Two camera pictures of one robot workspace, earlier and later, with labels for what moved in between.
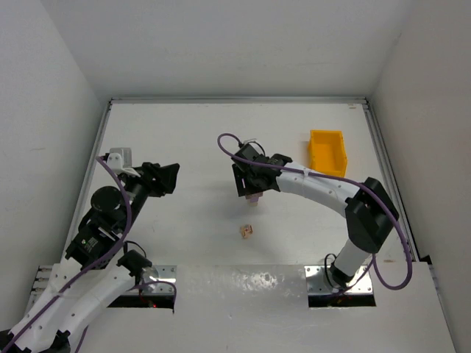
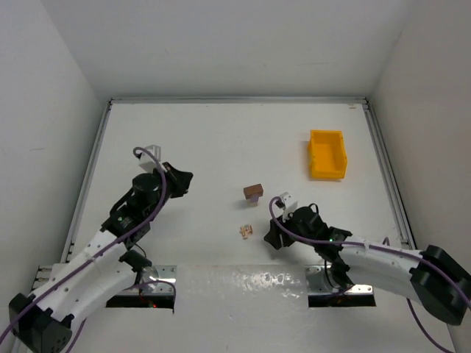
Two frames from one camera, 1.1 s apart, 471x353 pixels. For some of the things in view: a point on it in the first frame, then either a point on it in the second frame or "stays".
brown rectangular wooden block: x=254 y=195 stays
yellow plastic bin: x=326 y=152 stays
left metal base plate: x=166 y=273 stays
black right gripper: x=243 y=181 -> x=278 y=234
